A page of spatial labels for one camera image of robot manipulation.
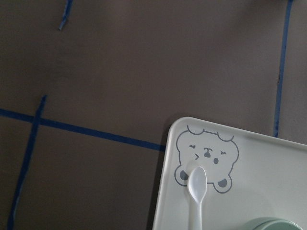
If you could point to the white plastic spoon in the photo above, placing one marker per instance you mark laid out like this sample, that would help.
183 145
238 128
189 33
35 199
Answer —
197 188

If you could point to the green bowl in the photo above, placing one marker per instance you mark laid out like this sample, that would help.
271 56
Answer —
271 224

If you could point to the cream bear tray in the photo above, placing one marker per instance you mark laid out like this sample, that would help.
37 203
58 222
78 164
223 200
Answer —
249 176

